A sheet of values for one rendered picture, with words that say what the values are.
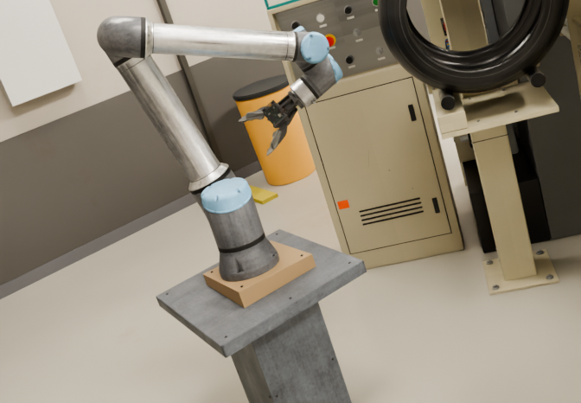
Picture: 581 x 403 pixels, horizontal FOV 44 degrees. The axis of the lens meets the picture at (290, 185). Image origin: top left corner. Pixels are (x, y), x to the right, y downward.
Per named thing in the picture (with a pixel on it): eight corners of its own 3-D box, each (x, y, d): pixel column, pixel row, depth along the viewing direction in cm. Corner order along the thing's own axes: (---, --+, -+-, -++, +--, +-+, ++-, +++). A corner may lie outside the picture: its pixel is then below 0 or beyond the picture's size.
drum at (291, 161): (300, 159, 524) (273, 73, 503) (332, 165, 489) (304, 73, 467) (252, 183, 506) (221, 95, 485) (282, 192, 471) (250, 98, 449)
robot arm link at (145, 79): (220, 239, 227) (83, 31, 205) (213, 225, 243) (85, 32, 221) (260, 213, 228) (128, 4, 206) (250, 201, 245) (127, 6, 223)
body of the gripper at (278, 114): (258, 111, 229) (287, 86, 229) (264, 116, 238) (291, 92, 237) (273, 128, 228) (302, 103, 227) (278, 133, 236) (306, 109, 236)
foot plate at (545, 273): (482, 263, 309) (481, 259, 308) (545, 250, 302) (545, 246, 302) (489, 295, 284) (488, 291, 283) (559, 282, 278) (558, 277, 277)
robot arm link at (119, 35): (95, 13, 194) (333, 28, 210) (97, 14, 206) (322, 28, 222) (95, 56, 196) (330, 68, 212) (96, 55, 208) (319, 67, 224)
